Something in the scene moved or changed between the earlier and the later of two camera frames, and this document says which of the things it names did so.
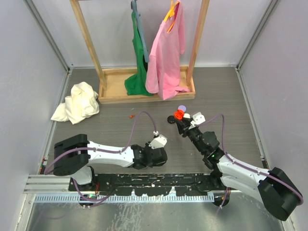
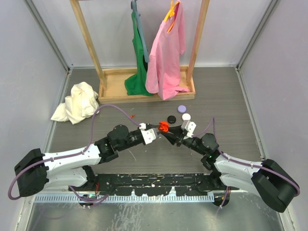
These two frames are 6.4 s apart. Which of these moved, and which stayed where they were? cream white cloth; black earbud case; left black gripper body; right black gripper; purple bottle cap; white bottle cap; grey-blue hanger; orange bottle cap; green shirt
Moved: orange bottle cap; left black gripper body; right black gripper
Stayed: grey-blue hanger; cream white cloth; black earbud case; purple bottle cap; white bottle cap; green shirt
